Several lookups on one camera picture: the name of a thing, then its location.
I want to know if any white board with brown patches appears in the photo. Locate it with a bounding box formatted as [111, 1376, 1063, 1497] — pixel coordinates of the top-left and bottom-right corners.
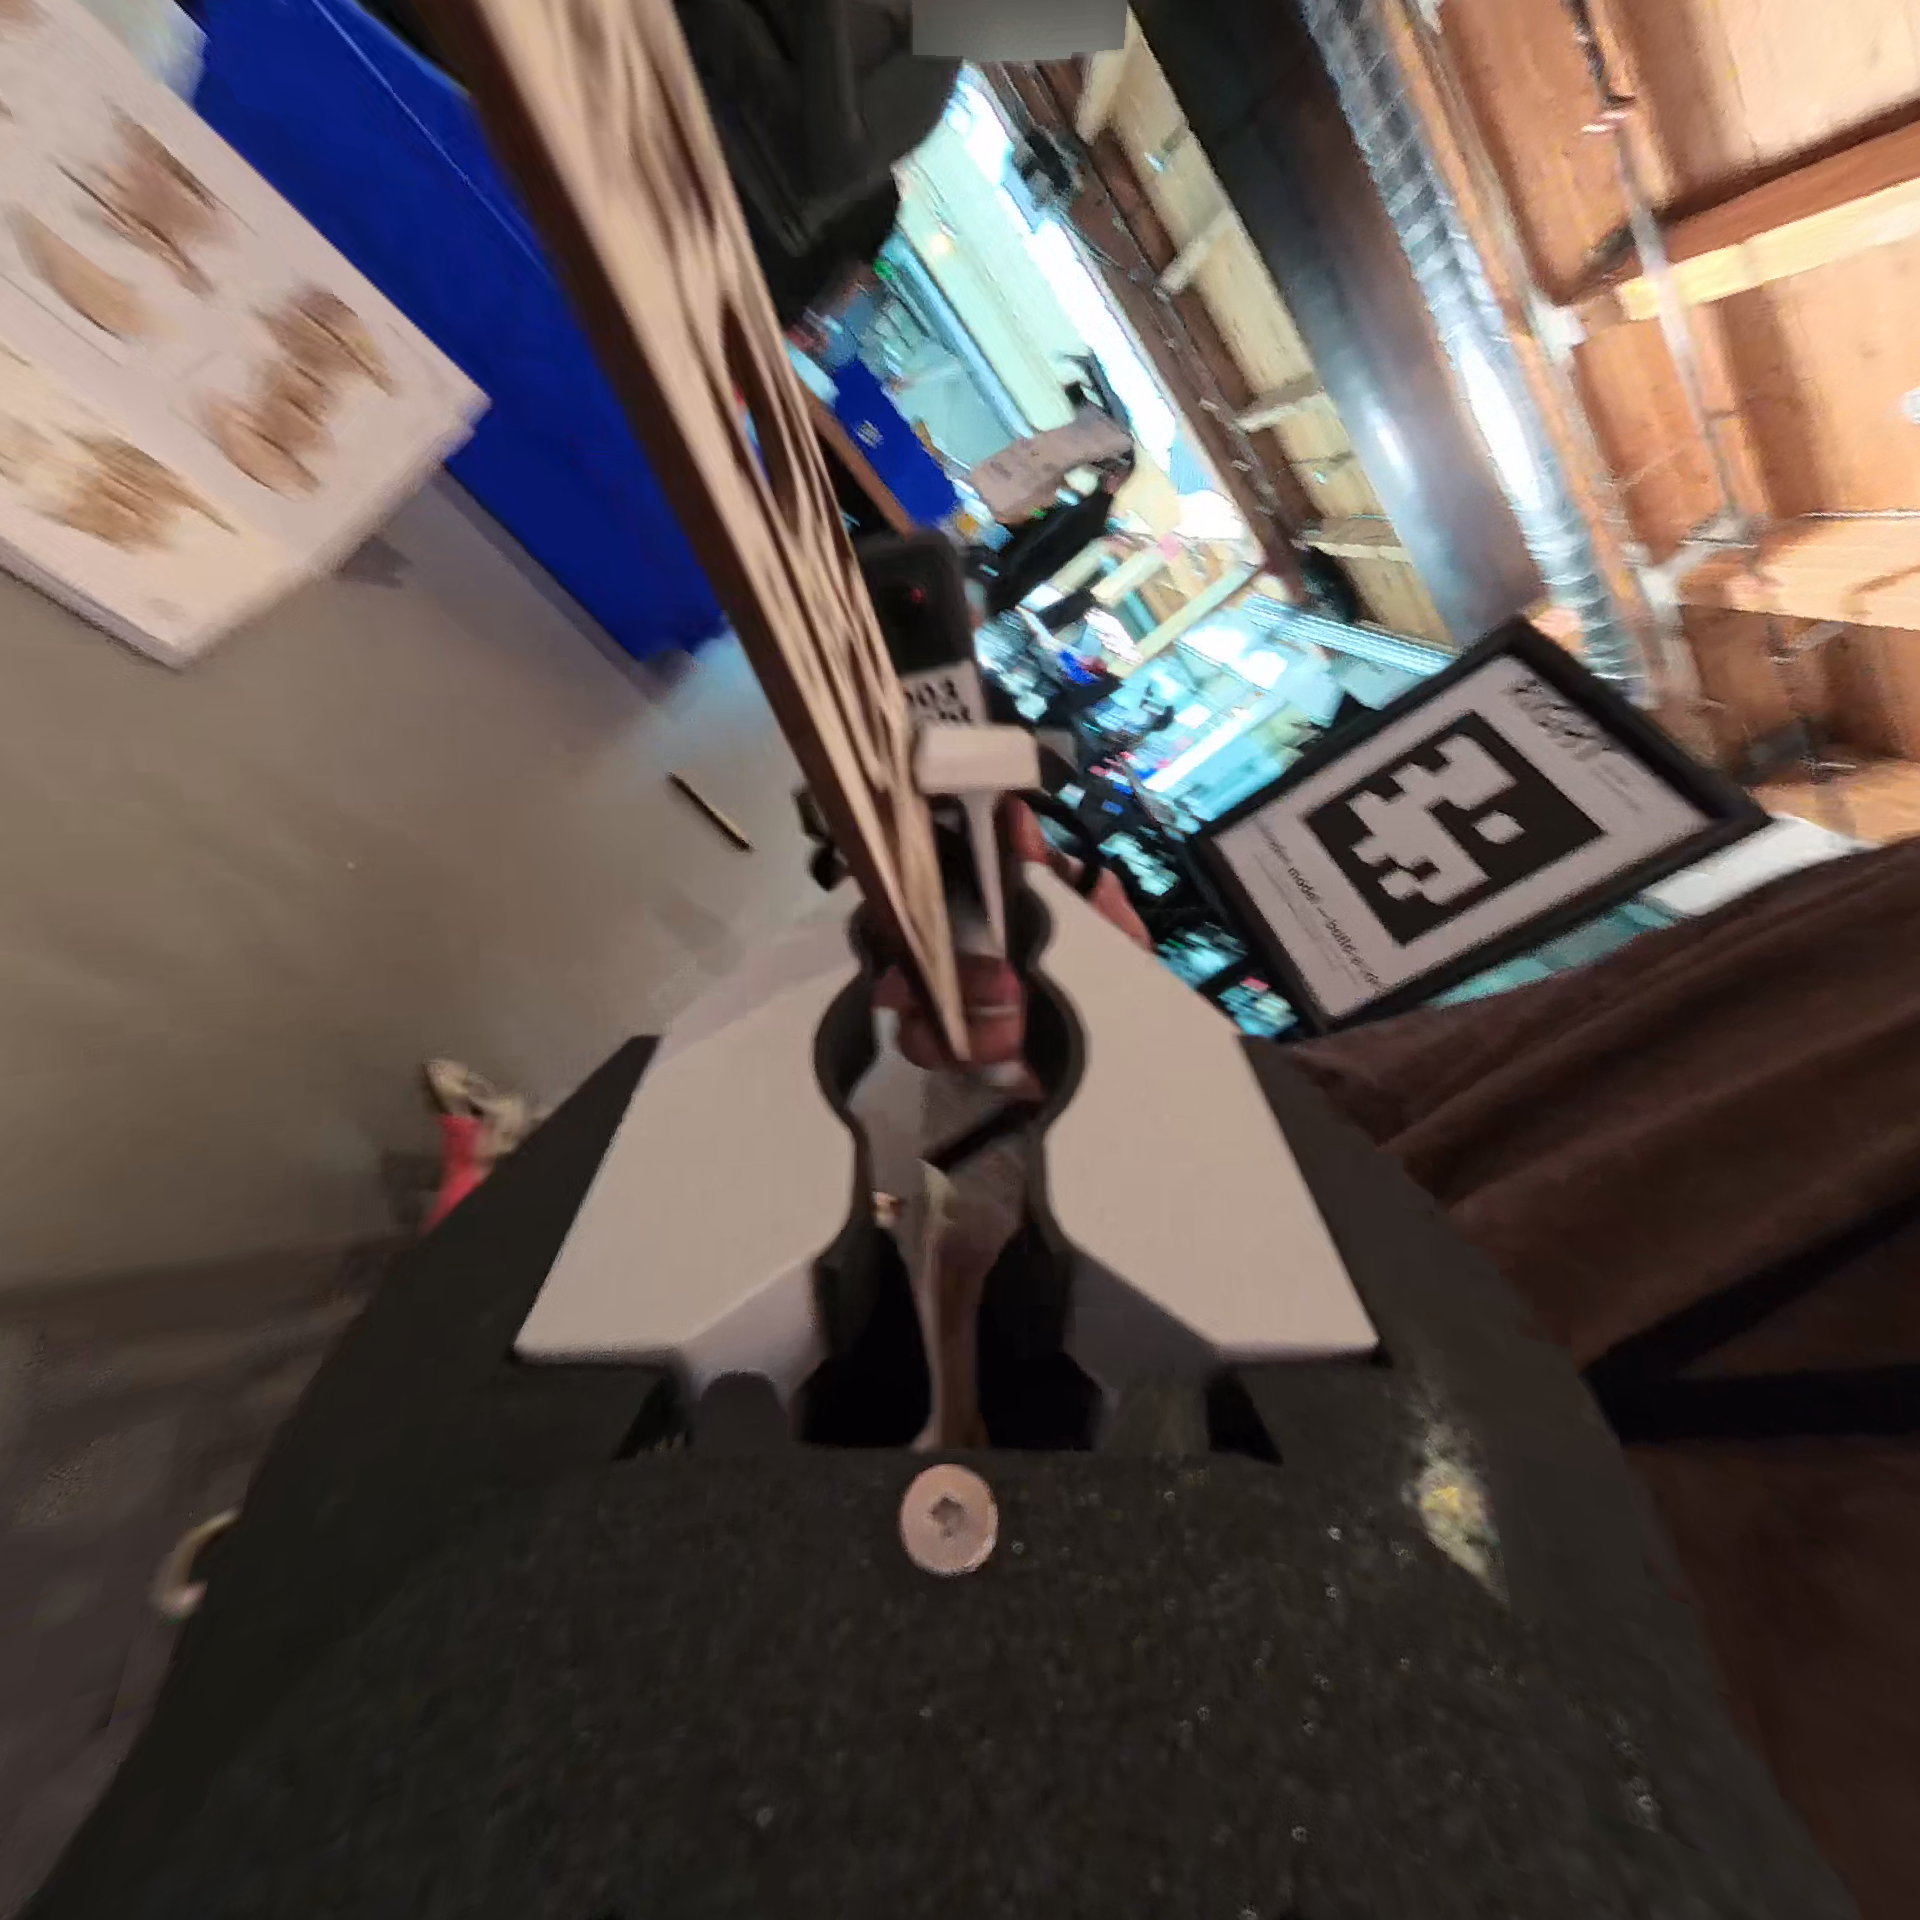
[0, 0, 492, 672]

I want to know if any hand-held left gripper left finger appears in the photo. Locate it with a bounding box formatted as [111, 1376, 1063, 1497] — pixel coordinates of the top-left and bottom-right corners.
[516, 901, 905, 1398]

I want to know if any silver air duct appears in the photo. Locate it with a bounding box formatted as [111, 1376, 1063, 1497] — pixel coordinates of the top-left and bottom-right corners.
[1302, 0, 1649, 710]

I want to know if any laser-cut wooden model sheet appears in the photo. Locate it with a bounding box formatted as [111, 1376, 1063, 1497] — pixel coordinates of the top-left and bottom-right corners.
[416, 0, 979, 1065]

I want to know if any person's brown shirt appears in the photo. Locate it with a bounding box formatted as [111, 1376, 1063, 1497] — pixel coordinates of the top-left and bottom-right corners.
[1286, 841, 1920, 1920]

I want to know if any small wooden stick piece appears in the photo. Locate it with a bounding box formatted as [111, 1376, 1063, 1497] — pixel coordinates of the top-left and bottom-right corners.
[665, 771, 755, 857]

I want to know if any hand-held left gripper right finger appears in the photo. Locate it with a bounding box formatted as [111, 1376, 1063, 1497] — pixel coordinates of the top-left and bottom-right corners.
[1019, 866, 1382, 1400]

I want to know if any large framed tag sign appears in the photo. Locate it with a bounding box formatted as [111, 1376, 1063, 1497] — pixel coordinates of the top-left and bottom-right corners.
[1196, 619, 1776, 1040]

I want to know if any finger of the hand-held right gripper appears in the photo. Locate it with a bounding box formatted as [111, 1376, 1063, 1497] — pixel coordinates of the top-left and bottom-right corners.
[912, 726, 1044, 963]

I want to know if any large blue plastic bin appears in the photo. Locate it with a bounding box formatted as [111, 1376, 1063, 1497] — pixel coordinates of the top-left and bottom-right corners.
[191, 0, 730, 666]

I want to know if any person's right hand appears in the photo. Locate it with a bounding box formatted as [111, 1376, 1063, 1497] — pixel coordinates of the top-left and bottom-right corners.
[876, 802, 1151, 1087]

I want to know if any small red object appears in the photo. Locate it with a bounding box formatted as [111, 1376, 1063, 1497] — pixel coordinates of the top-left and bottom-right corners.
[416, 1056, 546, 1237]

